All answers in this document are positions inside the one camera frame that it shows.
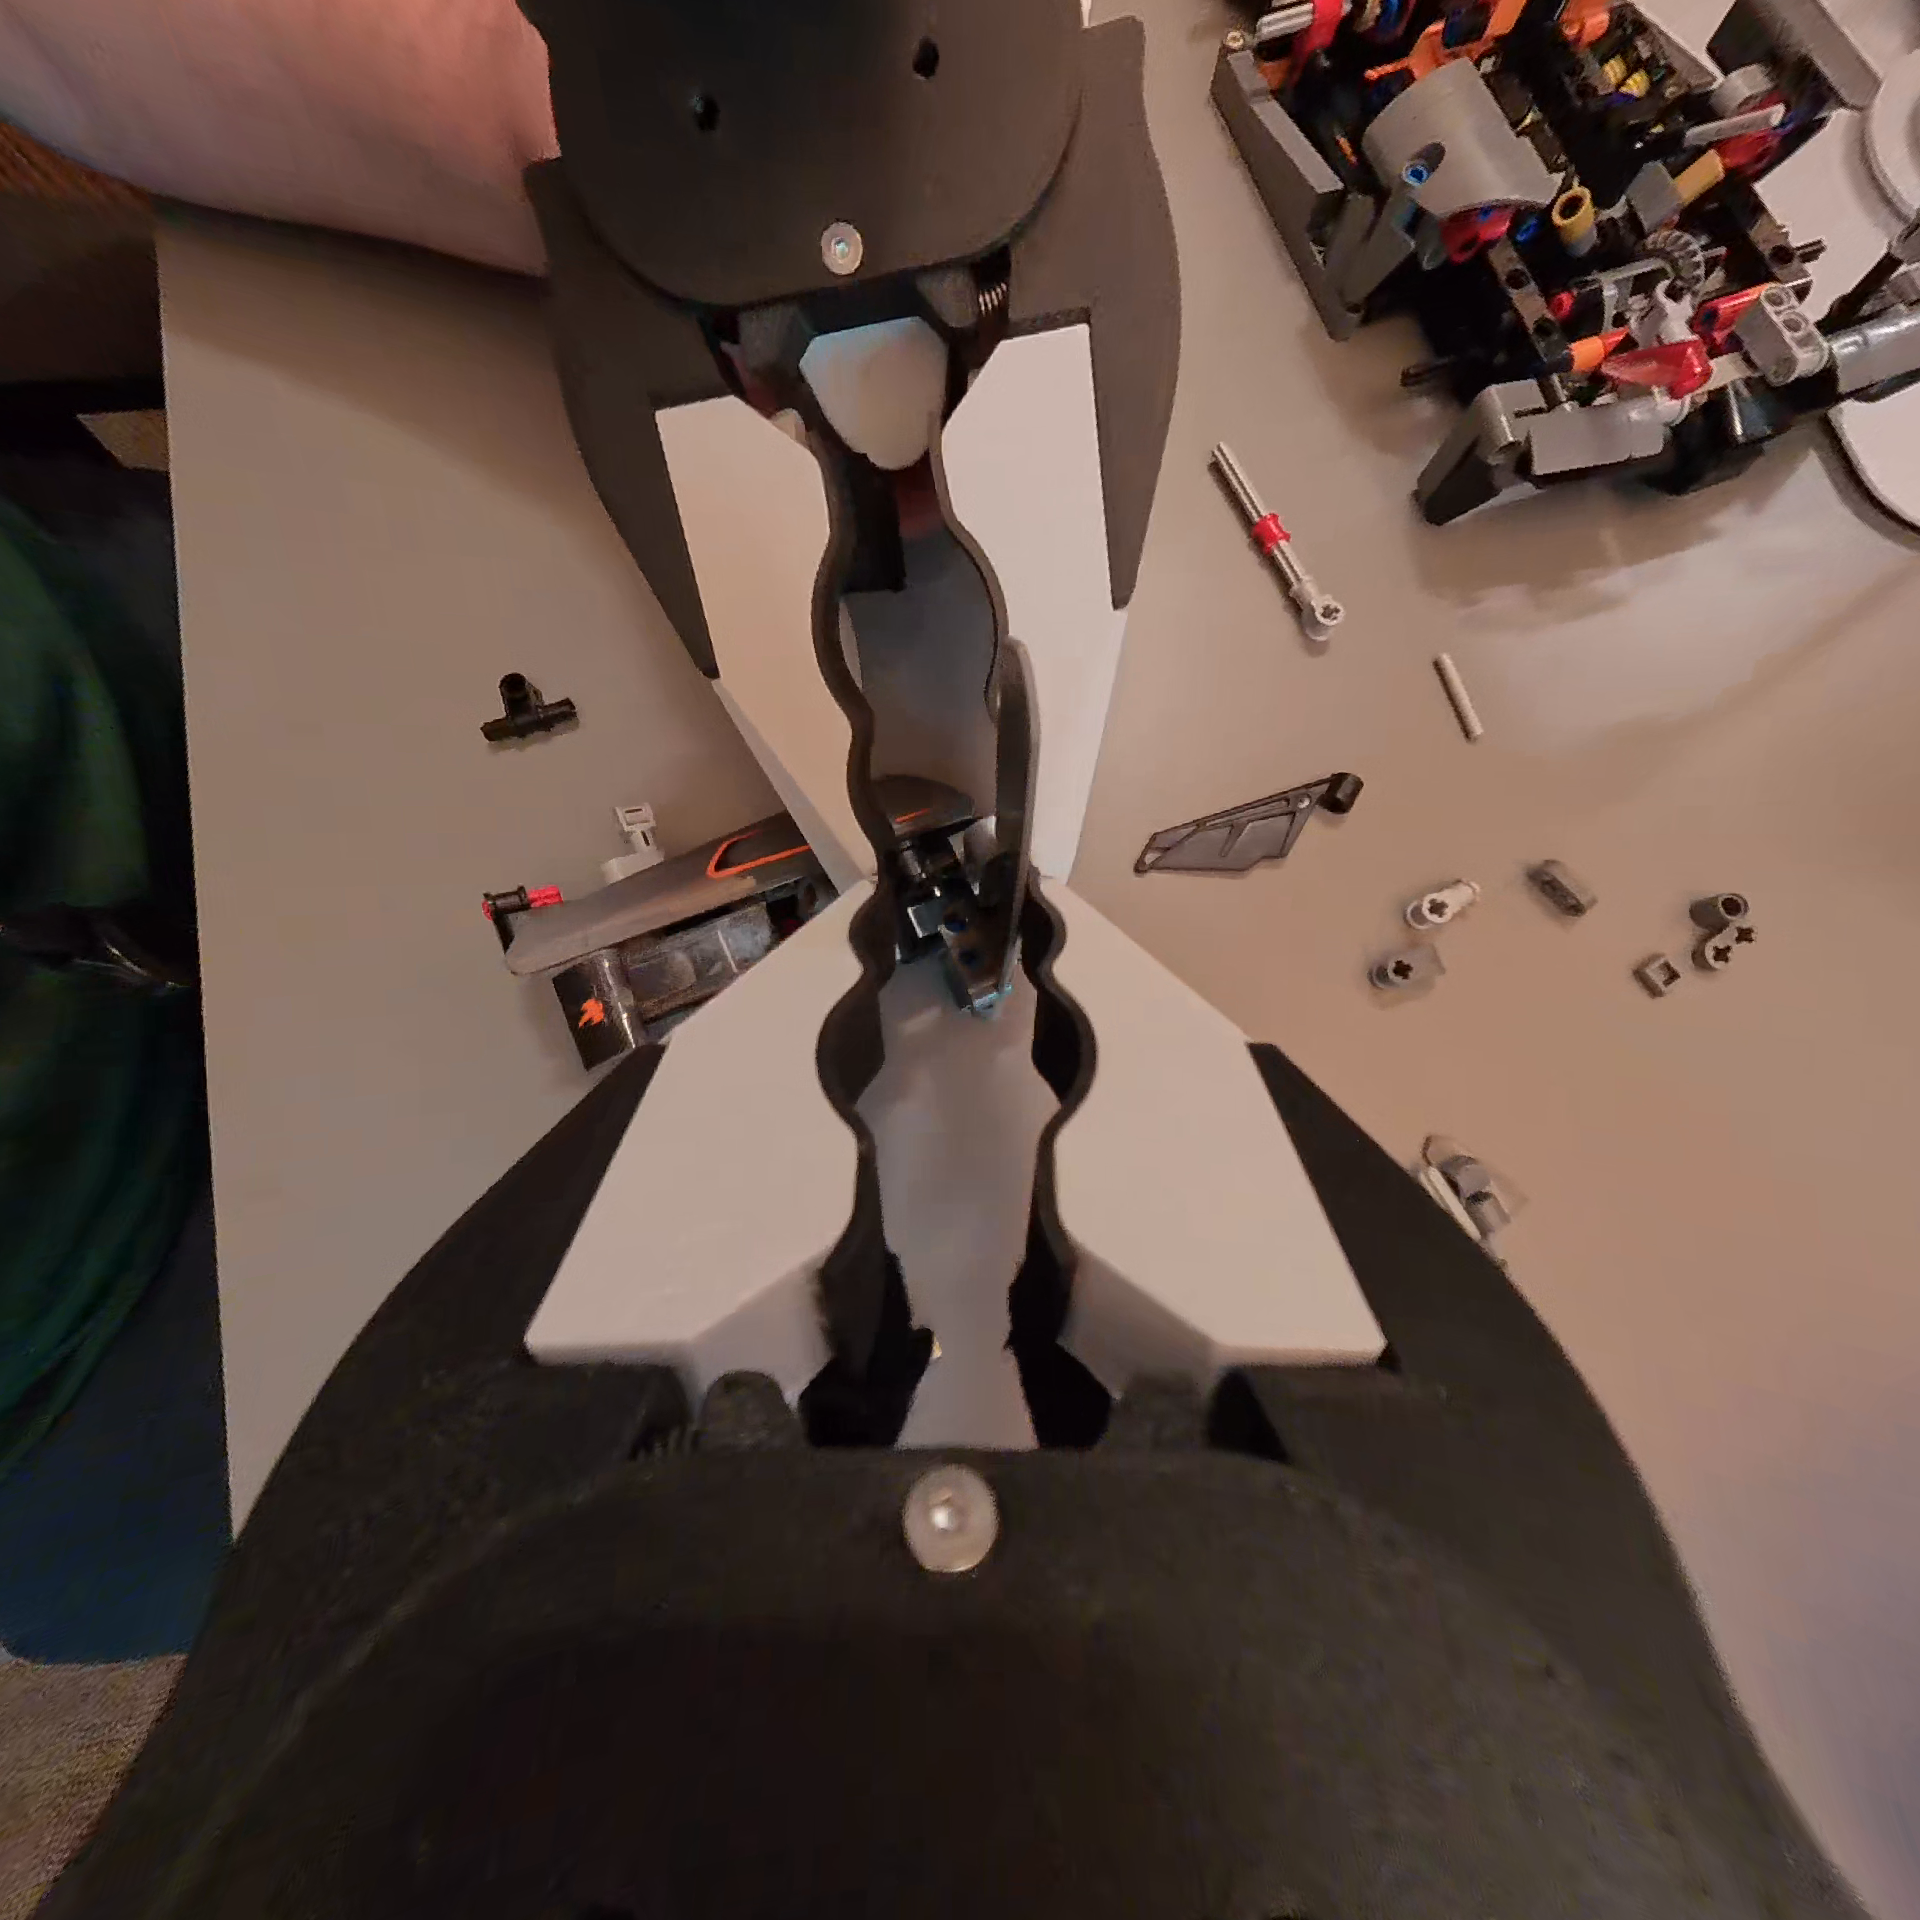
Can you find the small dark grey lego piece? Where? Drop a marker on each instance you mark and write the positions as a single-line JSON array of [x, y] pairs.
[[1560, 883]]

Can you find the person's left forearm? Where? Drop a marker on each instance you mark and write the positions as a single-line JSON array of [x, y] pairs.
[[300, 121]]

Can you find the dark grey lego wing panel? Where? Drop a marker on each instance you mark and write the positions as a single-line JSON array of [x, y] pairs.
[[1017, 778]]

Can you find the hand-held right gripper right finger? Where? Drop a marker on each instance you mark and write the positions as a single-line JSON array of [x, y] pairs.
[[1218, 1215]]

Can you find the light grey lego connector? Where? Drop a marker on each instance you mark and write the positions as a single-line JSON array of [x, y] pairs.
[[1439, 902]]

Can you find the short light grey lego pin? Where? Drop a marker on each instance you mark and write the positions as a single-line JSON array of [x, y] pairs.
[[1457, 694]]

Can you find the small dark grey square piece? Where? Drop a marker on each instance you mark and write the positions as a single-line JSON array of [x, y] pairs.
[[1658, 974]]

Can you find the grey axle assembly blue piece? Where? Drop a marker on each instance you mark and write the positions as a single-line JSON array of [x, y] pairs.
[[1463, 1184]]

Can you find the person's green shirt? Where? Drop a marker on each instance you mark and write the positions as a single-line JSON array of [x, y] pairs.
[[76, 898]]

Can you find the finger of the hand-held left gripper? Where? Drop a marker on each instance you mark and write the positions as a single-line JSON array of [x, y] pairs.
[[1049, 525], [751, 600]]

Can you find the black t-shaped lego piece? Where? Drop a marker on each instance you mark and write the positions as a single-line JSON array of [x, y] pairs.
[[526, 712]]

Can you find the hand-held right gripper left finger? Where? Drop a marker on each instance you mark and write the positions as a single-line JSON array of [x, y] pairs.
[[691, 1199]]

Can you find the black grey lego assembly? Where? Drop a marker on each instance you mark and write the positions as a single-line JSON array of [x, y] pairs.
[[676, 945]]

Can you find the black lego fin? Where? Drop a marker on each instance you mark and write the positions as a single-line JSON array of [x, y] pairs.
[[1231, 832]]

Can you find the long grey axle red bush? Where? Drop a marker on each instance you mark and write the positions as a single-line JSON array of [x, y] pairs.
[[1276, 541]]

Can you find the large lego car chassis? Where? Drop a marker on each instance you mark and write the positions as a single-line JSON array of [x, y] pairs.
[[1501, 179]]

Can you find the person's blue trousers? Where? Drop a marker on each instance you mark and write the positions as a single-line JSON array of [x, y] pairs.
[[108, 1468]]

